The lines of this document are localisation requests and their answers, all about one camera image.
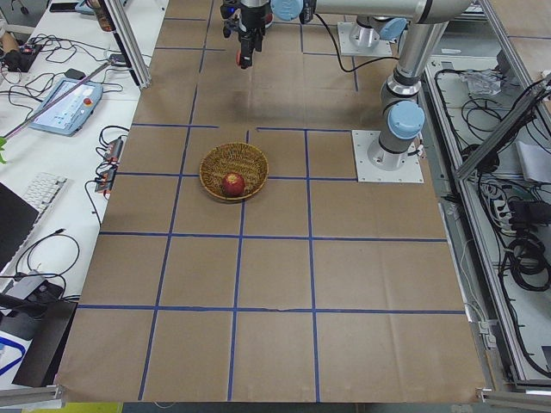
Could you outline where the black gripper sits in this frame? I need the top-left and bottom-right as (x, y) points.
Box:
(221, 0), (273, 69)

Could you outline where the brown glass jar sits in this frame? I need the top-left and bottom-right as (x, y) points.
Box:
(90, 0), (115, 33)

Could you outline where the red apple in basket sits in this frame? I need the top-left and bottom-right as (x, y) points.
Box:
(221, 172), (245, 198)

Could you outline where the white keyboard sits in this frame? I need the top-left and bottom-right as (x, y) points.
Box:
(22, 172), (68, 219)

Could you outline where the woven wicker basket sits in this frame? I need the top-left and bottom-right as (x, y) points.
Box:
(199, 142), (269, 202)

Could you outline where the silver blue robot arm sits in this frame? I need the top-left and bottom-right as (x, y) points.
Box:
(220, 1), (470, 171)

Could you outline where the brown paper table cover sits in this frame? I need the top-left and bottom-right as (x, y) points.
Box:
(57, 1), (485, 403)

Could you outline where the black laptop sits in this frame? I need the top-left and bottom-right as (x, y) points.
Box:
(0, 184), (39, 269)

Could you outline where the blue teach pendant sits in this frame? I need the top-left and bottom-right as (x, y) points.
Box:
(29, 82), (103, 136)

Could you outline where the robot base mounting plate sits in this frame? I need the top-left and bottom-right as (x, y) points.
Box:
(351, 130), (424, 184)

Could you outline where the metal rod green tip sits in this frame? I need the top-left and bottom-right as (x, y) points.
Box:
(1, 60), (111, 146)

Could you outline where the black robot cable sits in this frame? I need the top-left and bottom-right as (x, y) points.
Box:
(313, 11), (359, 73)

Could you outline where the aluminium frame post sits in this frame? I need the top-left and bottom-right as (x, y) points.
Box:
(104, 0), (152, 89)

